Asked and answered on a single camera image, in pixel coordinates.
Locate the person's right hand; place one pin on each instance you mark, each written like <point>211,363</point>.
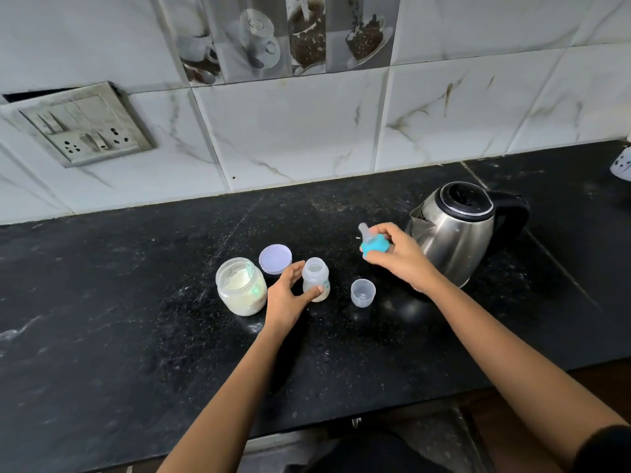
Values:
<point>406,261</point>

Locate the grey wall switch socket panel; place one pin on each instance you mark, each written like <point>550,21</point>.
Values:
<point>79,128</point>

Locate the blue measuring spoon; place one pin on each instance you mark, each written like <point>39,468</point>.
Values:
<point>249,270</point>

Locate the clear printed baby bottle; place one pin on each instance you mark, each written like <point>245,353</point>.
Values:
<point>315,275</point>

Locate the person's left hand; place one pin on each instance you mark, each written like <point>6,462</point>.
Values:
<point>283,305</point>

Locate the clear bottle cap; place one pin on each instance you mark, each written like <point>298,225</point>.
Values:
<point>363,295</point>

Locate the person's left forearm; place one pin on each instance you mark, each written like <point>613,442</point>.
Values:
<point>222,408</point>

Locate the dark wooden base cabinet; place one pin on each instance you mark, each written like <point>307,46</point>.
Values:
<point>498,438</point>

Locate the blue bottle collar with nipple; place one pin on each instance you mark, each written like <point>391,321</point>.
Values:
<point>377,246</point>

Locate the person's right forearm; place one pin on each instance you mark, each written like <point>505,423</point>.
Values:
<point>517,369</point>

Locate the black trousers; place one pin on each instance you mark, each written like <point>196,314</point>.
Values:
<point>374,458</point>

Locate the lilac round jar lid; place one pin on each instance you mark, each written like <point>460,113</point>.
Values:
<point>275,259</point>

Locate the steel electric kettle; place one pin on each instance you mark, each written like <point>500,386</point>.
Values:
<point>453,241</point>

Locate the clear milk powder jar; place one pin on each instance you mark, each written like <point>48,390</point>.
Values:
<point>239,300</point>

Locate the black shirt sleeve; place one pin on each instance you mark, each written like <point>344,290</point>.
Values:
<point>606,453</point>

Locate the white appliance at right edge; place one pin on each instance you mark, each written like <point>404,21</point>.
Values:
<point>622,167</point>

